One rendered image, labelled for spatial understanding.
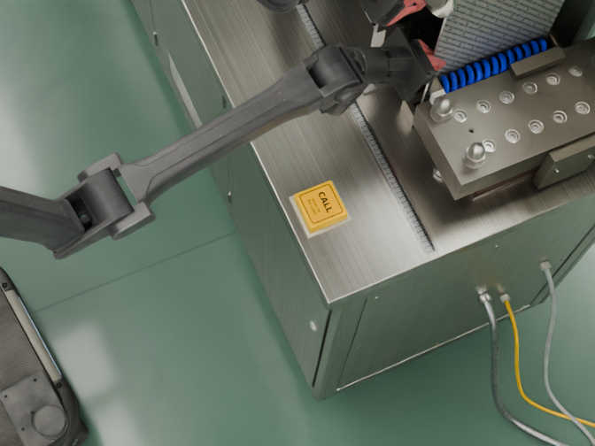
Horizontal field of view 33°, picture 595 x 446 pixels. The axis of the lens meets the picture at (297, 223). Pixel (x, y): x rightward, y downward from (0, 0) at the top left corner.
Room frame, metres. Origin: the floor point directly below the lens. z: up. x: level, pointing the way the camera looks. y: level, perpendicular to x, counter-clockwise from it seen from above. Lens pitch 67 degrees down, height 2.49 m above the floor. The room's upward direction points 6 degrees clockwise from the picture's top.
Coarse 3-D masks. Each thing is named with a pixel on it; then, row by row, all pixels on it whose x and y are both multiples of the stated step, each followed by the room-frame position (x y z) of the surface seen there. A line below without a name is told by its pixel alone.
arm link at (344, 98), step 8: (320, 48) 0.82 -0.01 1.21; (344, 48) 0.84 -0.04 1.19; (344, 56) 0.83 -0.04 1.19; (352, 64) 0.81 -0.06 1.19; (360, 72) 0.80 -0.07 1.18; (360, 80) 0.79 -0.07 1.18; (344, 88) 0.76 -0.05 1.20; (352, 88) 0.76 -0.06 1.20; (360, 88) 0.77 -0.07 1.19; (336, 96) 0.75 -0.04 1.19; (344, 96) 0.75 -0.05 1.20; (352, 96) 0.76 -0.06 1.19; (336, 104) 0.79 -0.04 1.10; (344, 104) 0.75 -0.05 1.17; (328, 112) 0.79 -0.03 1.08; (336, 112) 0.79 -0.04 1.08
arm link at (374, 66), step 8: (352, 48) 0.85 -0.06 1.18; (360, 48) 0.85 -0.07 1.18; (368, 48) 0.85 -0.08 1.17; (376, 48) 0.86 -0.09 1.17; (352, 56) 0.83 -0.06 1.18; (360, 56) 0.83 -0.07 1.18; (368, 56) 0.83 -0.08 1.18; (376, 56) 0.84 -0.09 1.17; (384, 56) 0.85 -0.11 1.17; (360, 64) 0.82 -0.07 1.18; (368, 64) 0.82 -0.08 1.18; (376, 64) 0.83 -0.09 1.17; (384, 64) 0.83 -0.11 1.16; (368, 72) 0.81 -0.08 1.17; (376, 72) 0.82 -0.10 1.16; (384, 72) 0.82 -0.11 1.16; (368, 80) 0.81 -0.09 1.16; (376, 80) 0.81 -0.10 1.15
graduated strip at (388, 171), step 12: (300, 12) 1.09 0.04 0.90; (312, 24) 1.07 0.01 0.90; (312, 36) 1.04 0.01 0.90; (348, 108) 0.90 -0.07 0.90; (360, 108) 0.90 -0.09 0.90; (360, 120) 0.88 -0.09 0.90; (372, 132) 0.86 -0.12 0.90; (372, 144) 0.83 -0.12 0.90; (384, 156) 0.81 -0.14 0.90; (384, 168) 0.79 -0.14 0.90; (396, 180) 0.77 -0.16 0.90; (396, 192) 0.74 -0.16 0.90; (408, 204) 0.72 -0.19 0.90; (408, 216) 0.70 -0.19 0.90; (420, 228) 0.68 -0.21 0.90; (420, 240) 0.66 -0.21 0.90
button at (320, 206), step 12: (300, 192) 0.71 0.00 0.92; (312, 192) 0.72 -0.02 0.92; (324, 192) 0.72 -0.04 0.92; (336, 192) 0.72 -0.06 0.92; (300, 204) 0.69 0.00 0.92; (312, 204) 0.69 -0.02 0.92; (324, 204) 0.69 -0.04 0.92; (336, 204) 0.70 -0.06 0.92; (312, 216) 0.67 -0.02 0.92; (324, 216) 0.67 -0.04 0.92; (336, 216) 0.68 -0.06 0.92; (312, 228) 0.65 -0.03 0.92
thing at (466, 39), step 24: (528, 0) 0.97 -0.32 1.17; (552, 0) 1.00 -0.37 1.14; (456, 24) 0.91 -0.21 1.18; (480, 24) 0.93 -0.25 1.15; (504, 24) 0.96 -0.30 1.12; (528, 24) 0.99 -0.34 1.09; (552, 24) 1.01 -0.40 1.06; (456, 48) 0.92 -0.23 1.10; (480, 48) 0.94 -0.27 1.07; (504, 48) 0.97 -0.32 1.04
